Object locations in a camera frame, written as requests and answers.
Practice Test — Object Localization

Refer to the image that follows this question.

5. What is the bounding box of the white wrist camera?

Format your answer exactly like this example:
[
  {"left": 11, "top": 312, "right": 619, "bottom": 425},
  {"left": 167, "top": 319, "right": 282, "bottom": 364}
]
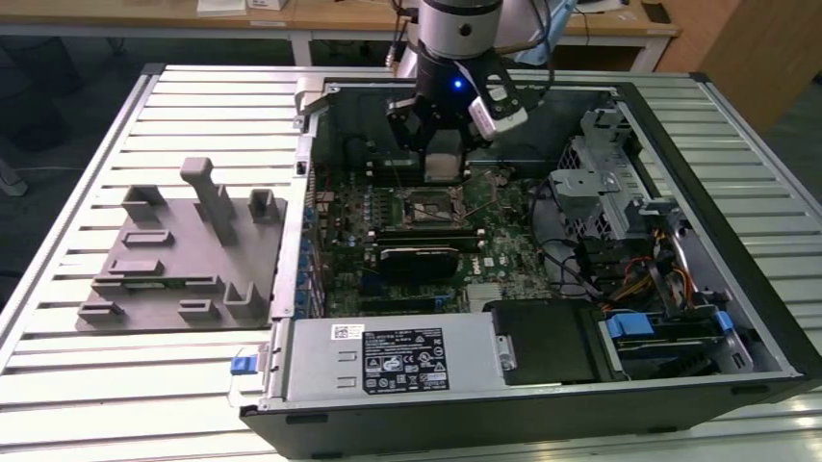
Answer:
[{"left": 466, "top": 86, "right": 530, "bottom": 141}]

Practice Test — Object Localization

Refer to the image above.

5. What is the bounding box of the green motherboard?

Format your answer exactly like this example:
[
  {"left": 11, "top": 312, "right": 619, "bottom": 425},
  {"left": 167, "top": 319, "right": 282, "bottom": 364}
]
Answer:
[{"left": 306, "top": 161, "right": 597, "bottom": 319}]

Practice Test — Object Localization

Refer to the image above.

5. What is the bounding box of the wooden cabinet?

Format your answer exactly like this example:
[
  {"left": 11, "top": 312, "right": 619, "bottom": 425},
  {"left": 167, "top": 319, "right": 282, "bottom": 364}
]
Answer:
[{"left": 654, "top": 0, "right": 822, "bottom": 139}]

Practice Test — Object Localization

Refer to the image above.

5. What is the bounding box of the metal disk bay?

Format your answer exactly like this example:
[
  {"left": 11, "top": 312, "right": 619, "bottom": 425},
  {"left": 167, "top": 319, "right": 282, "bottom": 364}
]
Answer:
[{"left": 597, "top": 288, "right": 805, "bottom": 386}]

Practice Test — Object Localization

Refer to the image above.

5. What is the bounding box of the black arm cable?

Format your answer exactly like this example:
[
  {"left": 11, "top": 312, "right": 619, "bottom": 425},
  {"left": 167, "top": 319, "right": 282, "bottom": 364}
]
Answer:
[{"left": 494, "top": 0, "right": 560, "bottom": 121}]

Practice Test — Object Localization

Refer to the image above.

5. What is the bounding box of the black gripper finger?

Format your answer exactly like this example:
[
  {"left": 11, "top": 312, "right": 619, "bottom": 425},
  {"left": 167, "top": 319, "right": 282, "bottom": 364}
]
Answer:
[
  {"left": 456, "top": 122, "right": 496, "bottom": 167},
  {"left": 383, "top": 95, "right": 430, "bottom": 167}
]

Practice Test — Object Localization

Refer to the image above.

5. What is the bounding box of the black graphics card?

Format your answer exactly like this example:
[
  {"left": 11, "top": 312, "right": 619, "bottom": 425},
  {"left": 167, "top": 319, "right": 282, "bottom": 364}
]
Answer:
[{"left": 375, "top": 244, "right": 462, "bottom": 281}]

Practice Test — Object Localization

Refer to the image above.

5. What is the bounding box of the grey furniture leg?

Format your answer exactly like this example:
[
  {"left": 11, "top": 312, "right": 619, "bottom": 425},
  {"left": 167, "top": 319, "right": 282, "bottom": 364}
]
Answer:
[{"left": 0, "top": 156, "right": 31, "bottom": 197}]

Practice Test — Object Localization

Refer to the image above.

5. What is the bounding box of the silver chipset heatsink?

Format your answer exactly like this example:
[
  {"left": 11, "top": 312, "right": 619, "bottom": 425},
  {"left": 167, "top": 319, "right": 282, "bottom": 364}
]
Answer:
[{"left": 464, "top": 282, "right": 506, "bottom": 305}]

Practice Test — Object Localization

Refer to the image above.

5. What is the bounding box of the silver CPU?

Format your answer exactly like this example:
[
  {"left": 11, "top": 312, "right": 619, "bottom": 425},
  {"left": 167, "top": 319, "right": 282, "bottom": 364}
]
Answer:
[{"left": 422, "top": 152, "right": 464, "bottom": 183}]

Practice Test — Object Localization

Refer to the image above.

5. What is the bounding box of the green RAM stick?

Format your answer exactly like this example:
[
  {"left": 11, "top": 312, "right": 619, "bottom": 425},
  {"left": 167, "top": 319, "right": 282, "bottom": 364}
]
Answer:
[{"left": 120, "top": 277, "right": 188, "bottom": 293}]

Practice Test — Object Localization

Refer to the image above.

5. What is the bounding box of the grey parts rack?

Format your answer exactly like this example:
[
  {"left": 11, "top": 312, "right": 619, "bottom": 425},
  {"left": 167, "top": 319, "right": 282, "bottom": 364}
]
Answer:
[{"left": 73, "top": 156, "right": 290, "bottom": 334}]

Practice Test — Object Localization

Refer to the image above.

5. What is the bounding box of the wooden desk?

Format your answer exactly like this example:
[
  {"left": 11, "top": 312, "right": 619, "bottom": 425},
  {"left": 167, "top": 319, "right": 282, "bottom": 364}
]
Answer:
[{"left": 0, "top": 0, "right": 683, "bottom": 73}]

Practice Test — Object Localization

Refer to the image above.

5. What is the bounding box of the orange yellow wire bundle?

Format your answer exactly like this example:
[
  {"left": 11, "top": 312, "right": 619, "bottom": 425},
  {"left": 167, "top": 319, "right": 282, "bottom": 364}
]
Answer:
[{"left": 599, "top": 228, "right": 699, "bottom": 314}]

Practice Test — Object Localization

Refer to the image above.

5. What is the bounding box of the silver drive cage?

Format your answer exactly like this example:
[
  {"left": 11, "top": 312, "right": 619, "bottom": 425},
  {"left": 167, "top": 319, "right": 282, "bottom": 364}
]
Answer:
[{"left": 544, "top": 108, "right": 654, "bottom": 242}]

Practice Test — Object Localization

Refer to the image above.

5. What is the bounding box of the silver power supply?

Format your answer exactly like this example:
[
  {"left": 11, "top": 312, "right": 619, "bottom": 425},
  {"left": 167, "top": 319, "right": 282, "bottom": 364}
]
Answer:
[{"left": 259, "top": 315, "right": 508, "bottom": 403}]

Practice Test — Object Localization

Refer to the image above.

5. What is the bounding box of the black open PC case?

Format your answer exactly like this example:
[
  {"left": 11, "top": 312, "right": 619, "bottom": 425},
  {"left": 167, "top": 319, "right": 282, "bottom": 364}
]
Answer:
[{"left": 238, "top": 74, "right": 822, "bottom": 461}]

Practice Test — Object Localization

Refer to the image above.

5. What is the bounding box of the CPU socket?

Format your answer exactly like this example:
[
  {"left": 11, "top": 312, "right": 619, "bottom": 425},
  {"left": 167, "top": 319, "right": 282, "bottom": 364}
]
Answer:
[{"left": 400, "top": 186, "right": 467, "bottom": 230}]

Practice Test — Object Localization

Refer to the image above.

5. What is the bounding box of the black office chair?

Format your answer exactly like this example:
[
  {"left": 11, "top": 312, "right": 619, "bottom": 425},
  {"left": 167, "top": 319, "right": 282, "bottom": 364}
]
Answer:
[{"left": 0, "top": 36, "right": 85, "bottom": 150}]

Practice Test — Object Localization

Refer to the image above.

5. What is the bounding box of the blue disk carrier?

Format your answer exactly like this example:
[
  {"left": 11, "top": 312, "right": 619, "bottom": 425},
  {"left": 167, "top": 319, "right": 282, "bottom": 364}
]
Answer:
[{"left": 602, "top": 310, "right": 737, "bottom": 350}]

